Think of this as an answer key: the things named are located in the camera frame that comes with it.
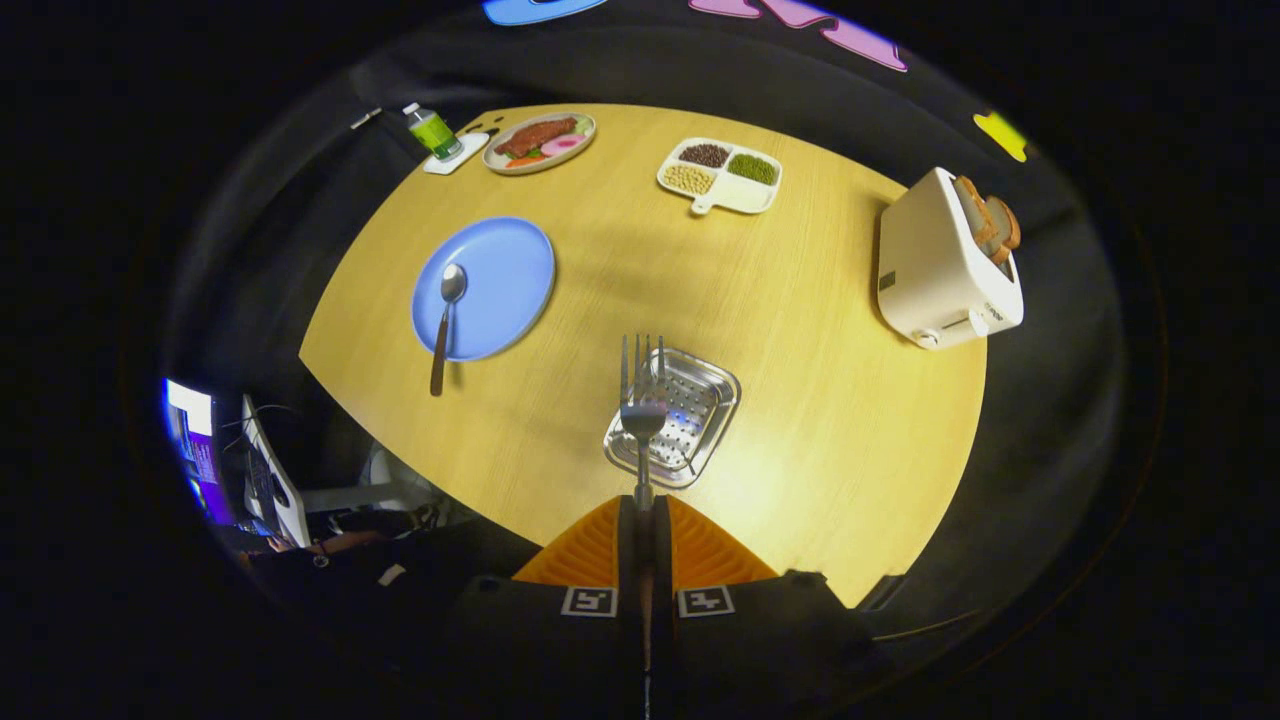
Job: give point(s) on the brown steak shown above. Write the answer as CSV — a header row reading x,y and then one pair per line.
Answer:
x,y
535,136

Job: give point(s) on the pile of yellow soybeans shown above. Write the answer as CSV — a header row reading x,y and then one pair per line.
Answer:
x,y
689,179

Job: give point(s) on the white divided dish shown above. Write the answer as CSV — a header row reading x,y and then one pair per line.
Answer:
x,y
740,195

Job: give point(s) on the perforated metal tray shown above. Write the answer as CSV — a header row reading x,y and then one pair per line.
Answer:
x,y
700,400

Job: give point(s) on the beige food plate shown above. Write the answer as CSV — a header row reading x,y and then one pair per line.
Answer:
x,y
500,160

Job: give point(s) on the orange tomato slice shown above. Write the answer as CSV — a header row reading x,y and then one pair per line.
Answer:
x,y
525,160

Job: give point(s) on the brown bread slice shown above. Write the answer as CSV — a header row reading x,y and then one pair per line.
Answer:
x,y
975,210
1007,228

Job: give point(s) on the computer monitor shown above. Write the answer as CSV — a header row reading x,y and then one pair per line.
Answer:
x,y
195,440

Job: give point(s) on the pile of dark red beans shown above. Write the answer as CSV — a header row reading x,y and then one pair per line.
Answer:
x,y
704,155

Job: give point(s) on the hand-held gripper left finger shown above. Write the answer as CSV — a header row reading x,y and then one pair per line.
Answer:
x,y
540,640

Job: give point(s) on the pile of green mung beans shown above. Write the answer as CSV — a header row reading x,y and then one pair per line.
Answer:
x,y
752,169

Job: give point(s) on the green drink bottle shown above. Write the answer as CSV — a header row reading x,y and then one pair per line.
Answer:
x,y
433,132

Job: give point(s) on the white square coaster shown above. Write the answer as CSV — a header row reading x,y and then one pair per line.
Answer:
x,y
472,150

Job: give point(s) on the green lettuce leaf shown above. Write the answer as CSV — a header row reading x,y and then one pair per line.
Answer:
x,y
583,125

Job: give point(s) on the white toaster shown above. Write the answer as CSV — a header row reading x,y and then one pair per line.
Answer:
x,y
930,270

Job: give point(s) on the blue plate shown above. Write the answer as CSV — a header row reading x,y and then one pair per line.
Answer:
x,y
505,280

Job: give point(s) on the silver cloth clip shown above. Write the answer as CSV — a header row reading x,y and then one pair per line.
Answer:
x,y
365,118

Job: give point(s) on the pink ham slice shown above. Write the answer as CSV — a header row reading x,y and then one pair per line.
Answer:
x,y
562,145

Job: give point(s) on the white laptop computer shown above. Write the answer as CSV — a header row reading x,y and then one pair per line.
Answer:
x,y
285,500

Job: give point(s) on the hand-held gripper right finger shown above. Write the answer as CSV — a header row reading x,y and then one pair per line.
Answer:
x,y
760,640

